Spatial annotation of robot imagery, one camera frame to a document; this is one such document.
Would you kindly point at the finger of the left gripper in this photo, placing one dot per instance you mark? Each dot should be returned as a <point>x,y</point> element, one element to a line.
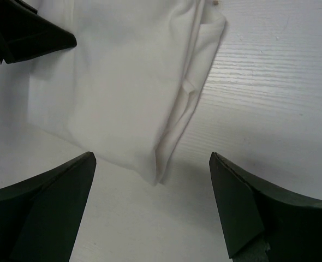
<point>24,35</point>

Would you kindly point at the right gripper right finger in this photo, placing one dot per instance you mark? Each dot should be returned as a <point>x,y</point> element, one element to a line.
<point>262,221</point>

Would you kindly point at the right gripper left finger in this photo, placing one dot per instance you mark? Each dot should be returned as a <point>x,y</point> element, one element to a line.
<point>40,216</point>

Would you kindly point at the white t shirt robot print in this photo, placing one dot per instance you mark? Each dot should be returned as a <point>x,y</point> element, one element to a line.
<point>130,86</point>

